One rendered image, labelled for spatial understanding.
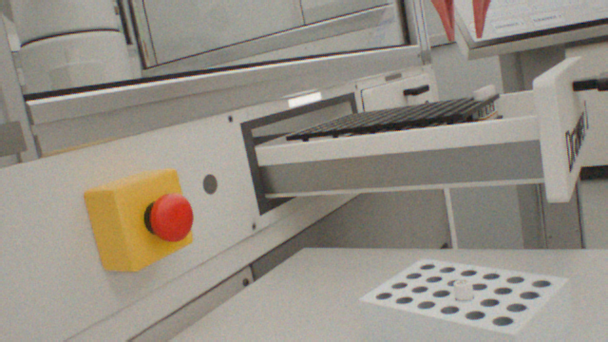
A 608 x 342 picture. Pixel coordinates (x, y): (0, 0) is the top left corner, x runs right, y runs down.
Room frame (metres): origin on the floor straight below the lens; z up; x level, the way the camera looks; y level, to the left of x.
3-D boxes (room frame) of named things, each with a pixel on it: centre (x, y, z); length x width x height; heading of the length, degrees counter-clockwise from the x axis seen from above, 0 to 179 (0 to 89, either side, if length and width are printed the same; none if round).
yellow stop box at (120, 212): (0.44, 0.16, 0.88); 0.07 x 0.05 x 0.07; 147
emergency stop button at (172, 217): (0.42, 0.13, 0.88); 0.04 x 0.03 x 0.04; 147
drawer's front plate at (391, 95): (0.99, -0.18, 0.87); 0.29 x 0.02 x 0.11; 147
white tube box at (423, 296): (0.35, -0.08, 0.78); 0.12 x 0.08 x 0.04; 42
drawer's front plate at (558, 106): (0.55, -0.28, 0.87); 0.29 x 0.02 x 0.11; 147
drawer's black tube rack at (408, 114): (0.66, -0.11, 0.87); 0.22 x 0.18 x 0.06; 57
